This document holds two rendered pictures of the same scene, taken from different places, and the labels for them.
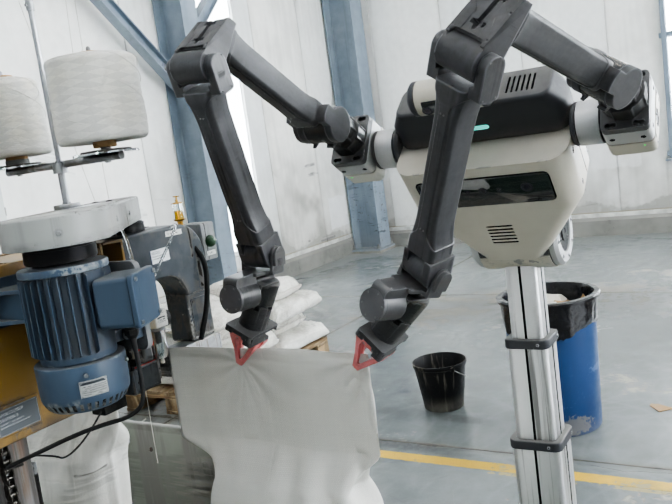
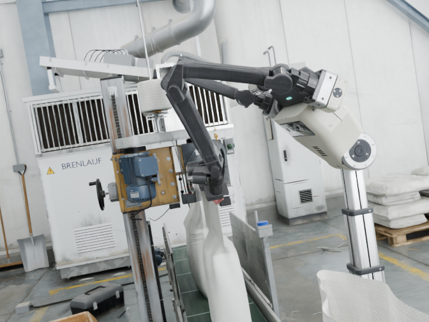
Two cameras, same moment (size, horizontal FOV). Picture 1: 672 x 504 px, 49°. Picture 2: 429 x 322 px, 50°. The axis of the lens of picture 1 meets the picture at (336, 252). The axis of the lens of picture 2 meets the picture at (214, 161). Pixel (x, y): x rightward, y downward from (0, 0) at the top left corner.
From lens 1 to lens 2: 1.58 m
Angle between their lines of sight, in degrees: 50
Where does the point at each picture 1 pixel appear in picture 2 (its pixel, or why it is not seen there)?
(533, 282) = (347, 178)
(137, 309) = (140, 170)
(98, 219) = (135, 139)
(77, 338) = (129, 177)
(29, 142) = not seen: hidden behind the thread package
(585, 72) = (251, 80)
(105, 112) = (146, 101)
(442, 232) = (205, 150)
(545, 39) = (209, 73)
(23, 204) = not seen: hidden behind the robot
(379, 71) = not seen: outside the picture
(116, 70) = (150, 87)
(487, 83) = (173, 96)
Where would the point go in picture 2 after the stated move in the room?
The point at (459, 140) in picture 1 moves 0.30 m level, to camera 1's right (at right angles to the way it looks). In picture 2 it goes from (186, 115) to (241, 102)
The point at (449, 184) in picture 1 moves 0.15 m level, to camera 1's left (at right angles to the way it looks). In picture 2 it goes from (194, 131) to (172, 135)
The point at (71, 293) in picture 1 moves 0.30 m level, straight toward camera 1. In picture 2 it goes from (129, 163) to (85, 172)
